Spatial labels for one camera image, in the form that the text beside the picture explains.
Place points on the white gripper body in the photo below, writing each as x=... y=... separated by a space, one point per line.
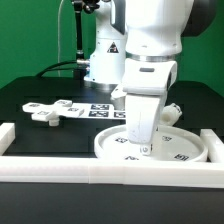
x=146 y=85

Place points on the white round table top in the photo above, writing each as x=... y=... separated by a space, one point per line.
x=169 y=144

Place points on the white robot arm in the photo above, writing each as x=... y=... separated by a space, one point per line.
x=137 y=42

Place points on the white sheet with markers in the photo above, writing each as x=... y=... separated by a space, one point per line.
x=99 y=111

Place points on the white cross-shaped table base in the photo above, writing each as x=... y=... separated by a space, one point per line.
x=51 y=113

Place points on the white U-shaped boundary frame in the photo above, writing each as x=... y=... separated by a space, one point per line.
x=95 y=171

